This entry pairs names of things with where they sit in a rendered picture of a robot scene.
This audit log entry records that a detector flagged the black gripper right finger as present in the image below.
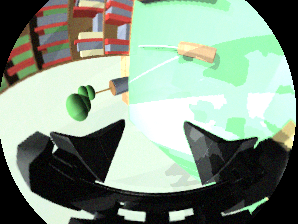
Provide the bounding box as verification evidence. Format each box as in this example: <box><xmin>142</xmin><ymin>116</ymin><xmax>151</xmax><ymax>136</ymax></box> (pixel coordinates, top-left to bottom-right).
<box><xmin>184</xmin><ymin>120</ymin><xmax>258</xmax><ymax>185</ymax></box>

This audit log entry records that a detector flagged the metal hook tool with tan handle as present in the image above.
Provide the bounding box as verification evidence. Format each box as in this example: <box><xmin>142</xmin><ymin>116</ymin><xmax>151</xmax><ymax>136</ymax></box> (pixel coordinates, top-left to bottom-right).
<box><xmin>140</xmin><ymin>41</ymin><xmax>217</xmax><ymax>64</ymax></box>

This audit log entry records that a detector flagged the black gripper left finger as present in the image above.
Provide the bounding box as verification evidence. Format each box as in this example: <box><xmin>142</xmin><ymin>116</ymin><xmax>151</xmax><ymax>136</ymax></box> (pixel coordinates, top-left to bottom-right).
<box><xmin>49</xmin><ymin>119</ymin><xmax>125</xmax><ymax>183</ymax></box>

